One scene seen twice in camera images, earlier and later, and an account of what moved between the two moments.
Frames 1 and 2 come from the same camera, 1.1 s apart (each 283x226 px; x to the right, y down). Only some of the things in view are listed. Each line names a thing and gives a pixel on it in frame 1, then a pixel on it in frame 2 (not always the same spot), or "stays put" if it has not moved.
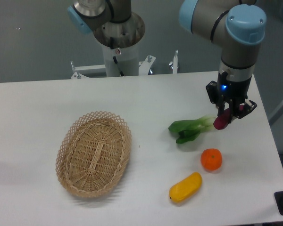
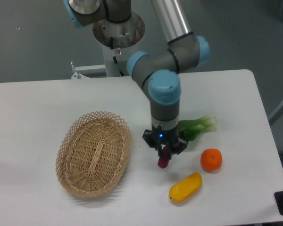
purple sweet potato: [222, 121] → [164, 159]
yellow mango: [186, 188] stays put
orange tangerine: [211, 159] stays put
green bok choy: [188, 130] stays put
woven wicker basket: [94, 152] stays put
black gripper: [234, 92] → [163, 137]
